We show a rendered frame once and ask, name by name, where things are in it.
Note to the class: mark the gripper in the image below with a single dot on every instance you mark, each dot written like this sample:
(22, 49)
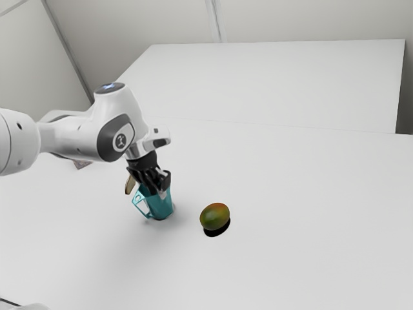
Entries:
(142, 166)

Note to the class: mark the teal faceted mug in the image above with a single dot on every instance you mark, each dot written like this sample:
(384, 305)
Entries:
(158, 208)

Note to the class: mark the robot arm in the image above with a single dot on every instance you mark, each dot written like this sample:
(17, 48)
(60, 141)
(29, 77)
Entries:
(106, 116)

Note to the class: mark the tan curved object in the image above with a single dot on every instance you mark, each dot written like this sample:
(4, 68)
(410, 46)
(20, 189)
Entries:
(129, 185)

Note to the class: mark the green red mango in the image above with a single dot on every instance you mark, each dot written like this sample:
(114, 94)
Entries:
(214, 215)

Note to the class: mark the small patterned flat object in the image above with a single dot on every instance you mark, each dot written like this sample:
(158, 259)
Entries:
(80, 164)

